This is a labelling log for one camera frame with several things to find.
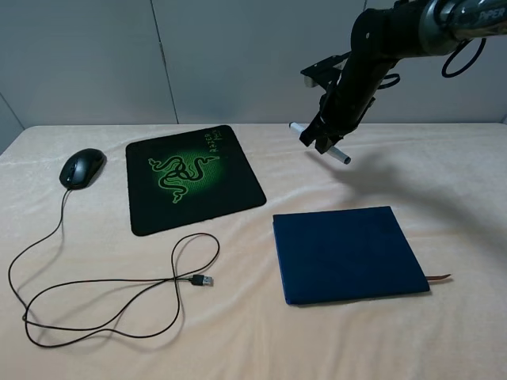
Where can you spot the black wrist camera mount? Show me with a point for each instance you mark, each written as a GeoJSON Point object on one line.
{"type": "Point", "coordinates": [325, 71]}

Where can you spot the beige table cloth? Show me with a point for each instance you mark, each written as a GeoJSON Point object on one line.
{"type": "Point", "coordinates": [83, 298]}

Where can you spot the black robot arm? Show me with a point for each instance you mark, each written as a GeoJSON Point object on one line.
{"type": "Point", "coordinates": [380, 38]}

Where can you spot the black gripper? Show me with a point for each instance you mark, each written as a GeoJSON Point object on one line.
{"type": "Point", "coordinates": [343, 106]}

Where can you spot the black computer mouse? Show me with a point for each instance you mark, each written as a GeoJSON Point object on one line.
{"type": "Point", "coordinates": [81, 168]}

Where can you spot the dark blue notebook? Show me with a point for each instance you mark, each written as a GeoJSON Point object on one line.
{"type": "Point", "coordinates": [339, 256]}

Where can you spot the black green Razer mousepad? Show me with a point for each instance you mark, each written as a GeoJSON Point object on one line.
{"type": "Point", "coordinates": [191, 177]}

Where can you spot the white marker pen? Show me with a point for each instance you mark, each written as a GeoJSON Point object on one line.
{"type": "Point", "coordinates": [333, 151]}

